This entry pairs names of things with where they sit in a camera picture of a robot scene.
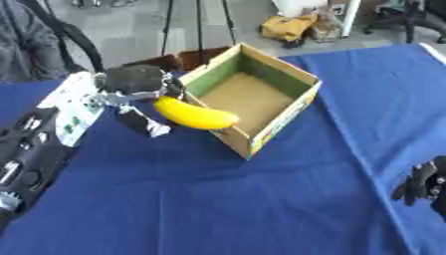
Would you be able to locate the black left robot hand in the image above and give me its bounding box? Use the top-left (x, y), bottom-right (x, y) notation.
top-left (94, 64), bottom-right (188, 138)

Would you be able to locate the person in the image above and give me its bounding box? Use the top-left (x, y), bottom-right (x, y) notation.
top-left (0, 0), bottom-right (107, 84)

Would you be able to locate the black office chair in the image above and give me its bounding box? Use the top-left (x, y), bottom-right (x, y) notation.
top-left (362, 0), bottom-right (446, 45)

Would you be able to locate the yellow toy banana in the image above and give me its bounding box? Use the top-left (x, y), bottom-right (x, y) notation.
top-left (151, 95), bottom-right (243, 130)

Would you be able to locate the yellow bag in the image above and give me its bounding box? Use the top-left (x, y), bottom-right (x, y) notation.
top-left (259, 13), bottom-right (321, 49)

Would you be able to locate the black tripod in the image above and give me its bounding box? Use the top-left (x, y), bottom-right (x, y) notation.
top-left (158, 0), bottom-right (239, 66)

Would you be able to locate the open tan cardboard box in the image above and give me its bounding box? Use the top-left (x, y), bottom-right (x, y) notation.
top-left (177, 42), bottom-right (325, 161)

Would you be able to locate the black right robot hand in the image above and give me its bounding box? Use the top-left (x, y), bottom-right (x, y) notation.
top-left (388, 155), bottom-right (446, 224)

